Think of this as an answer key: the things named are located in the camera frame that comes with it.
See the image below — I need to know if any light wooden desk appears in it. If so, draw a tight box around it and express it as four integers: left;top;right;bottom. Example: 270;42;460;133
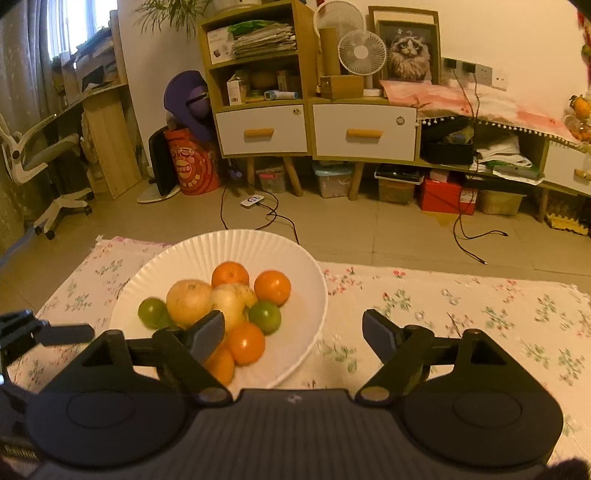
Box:
55;9;145;201

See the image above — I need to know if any wall socket with black plugs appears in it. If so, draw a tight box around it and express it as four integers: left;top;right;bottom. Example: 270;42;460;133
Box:
442;58;492;85

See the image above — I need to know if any cardboard tube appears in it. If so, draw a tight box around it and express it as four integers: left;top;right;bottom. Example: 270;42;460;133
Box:
318;27;343;77

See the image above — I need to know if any clear bin with black lid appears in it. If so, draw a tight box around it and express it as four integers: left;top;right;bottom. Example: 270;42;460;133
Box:
375;165;423;205

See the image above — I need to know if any floral tablecloth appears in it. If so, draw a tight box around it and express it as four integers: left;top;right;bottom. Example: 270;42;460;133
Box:
0;236;591;462

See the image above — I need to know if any beige curtain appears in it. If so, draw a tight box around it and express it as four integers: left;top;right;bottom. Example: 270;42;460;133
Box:
0;0;63;254

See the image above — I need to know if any pale pear with brown patch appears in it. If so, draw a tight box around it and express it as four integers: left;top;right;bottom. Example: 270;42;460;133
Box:
211;283;258;333

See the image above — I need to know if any smooth orange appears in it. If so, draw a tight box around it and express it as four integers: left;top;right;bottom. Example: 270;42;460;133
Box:
203;344;236;386
226;322;266;367
254;270;293;306

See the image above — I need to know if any black cable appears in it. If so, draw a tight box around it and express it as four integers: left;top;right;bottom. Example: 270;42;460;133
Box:
451;69;509;265
220;184;301;245

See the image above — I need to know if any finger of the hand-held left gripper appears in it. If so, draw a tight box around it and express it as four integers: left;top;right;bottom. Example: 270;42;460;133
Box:
0;311;95;370

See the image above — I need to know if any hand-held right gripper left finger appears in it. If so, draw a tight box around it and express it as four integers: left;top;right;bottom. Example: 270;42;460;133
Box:
41;310;232;408

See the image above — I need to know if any yellow egg tray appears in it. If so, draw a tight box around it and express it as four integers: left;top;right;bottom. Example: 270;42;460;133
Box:
545;213;590;237

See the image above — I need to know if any beige storage bin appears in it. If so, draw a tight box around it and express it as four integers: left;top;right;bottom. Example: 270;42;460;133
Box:
475;188;527;216

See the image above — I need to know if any clear bin with blue lid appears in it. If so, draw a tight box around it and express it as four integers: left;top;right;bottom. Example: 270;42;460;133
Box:
313;161;354;199

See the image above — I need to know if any green potted plant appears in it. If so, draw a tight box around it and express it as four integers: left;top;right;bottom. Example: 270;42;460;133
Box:
134;0;214;38

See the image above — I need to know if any rough-skinned tangerine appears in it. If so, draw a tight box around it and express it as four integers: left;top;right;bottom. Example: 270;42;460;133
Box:
211;261;250;289

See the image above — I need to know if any small wooden box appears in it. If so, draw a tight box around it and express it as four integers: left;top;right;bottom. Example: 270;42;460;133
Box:
320;75;365;100

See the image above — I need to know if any stack of papers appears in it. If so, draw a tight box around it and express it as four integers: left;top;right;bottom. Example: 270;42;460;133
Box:
230;22;297;58

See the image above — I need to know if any purple plush toy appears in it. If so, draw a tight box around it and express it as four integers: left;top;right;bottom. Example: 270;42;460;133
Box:
164;70;217;141

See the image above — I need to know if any window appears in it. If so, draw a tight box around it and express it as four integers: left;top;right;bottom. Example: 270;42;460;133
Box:
48;0;120;58

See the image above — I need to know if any green lime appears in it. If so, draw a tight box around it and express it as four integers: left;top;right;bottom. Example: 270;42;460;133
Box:
248;301;282;335
137;298;174;329

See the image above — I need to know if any white ribbed plate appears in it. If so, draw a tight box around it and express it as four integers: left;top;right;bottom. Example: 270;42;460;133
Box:
109;229;328;391

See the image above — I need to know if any red printed bag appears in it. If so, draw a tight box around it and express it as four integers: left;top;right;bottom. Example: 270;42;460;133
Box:
165;128;222;195

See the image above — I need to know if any small white carton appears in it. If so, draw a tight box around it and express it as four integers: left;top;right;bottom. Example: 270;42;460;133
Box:
226;74;249;106

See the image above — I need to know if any white office chair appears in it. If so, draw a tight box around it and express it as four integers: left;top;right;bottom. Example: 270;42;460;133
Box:
0;113;96;241

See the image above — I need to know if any bowl of oranges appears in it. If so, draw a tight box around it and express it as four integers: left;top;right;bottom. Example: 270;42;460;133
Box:
564;95;591;141

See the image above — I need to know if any framed cat picture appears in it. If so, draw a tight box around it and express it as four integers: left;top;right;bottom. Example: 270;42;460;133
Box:
368;6;440;85

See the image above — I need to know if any wooden cabinet with white drawer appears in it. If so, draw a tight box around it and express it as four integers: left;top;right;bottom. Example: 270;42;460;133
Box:
308;96;422;201

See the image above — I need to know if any pink cloth with pompom trim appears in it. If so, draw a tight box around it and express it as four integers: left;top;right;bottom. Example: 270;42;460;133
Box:
379;79;591;149

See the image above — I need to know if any large white fan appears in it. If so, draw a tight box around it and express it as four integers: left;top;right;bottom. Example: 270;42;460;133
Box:
314;0;366;38

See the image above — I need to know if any large round yellow pear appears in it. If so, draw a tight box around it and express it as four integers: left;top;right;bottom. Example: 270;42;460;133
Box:
165;279;214;329

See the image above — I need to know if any small white desk fan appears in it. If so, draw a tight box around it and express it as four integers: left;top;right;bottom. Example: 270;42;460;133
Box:
338;30;387;97

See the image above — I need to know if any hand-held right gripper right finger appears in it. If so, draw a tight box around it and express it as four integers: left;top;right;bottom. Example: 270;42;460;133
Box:
355;309;548;407

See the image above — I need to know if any small clear storage bin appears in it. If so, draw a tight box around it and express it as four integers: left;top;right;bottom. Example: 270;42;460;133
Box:
255;166;287;193

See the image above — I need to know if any tall wooden shelf cabinet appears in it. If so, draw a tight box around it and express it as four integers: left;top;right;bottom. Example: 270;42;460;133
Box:
198;0;319;197

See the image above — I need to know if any white cardboard box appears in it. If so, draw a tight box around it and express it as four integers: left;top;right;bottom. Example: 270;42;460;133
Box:
207;27;236;65

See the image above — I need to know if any black panel on white base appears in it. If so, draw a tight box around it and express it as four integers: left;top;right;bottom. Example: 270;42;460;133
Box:
137;127;182;204

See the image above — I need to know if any red cardboard box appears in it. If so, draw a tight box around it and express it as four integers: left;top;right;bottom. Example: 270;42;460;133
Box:
419;178;477;216

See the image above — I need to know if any red hanging ornament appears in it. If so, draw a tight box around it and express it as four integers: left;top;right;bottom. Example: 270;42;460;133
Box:
576;9;591;81

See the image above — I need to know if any pile of white papers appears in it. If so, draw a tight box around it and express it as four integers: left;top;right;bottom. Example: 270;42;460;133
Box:
475;136;544;185

